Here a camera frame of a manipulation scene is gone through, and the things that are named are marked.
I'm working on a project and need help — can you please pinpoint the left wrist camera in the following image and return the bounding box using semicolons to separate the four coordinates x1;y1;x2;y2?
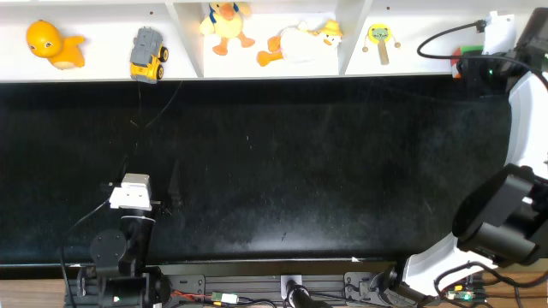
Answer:
108;172;153;212

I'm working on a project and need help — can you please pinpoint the white plush duck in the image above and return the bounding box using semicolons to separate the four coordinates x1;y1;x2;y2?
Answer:
256;19;344;68

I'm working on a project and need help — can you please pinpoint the mounting rail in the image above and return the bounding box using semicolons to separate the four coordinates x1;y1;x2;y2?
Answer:
147;260;489;308

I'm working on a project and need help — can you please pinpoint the white shelf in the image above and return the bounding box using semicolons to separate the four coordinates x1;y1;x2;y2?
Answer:
0;0;548;84

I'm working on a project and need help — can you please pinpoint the many-coloured puzzle cube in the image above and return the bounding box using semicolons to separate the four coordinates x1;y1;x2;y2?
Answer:
450;44;485;80

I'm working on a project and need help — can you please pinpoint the yellow rattle drum toy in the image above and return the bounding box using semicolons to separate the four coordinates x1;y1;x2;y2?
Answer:
361;23;402;66

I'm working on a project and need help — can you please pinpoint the yellow plush duck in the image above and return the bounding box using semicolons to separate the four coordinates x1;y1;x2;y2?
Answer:
199;2;257;57

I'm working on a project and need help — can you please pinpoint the black cable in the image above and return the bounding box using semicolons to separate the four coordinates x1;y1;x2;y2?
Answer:
416;20;548;308
59;197;111;308

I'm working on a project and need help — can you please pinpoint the grey and yellow toy truck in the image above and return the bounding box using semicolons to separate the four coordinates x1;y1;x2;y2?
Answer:
129;27;170;85

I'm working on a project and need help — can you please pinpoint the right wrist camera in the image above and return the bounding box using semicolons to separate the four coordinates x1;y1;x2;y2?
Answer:
482;10;517;56

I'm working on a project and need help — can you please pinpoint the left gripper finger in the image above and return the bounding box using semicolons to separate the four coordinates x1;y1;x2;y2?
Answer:
167;160;185;207

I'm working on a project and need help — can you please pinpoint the yellow rubber duck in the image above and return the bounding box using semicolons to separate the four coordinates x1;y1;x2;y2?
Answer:
26;19;86;71

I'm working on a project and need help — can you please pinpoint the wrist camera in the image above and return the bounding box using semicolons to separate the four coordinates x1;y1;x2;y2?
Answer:
108;172;153;212
482;10;517;56

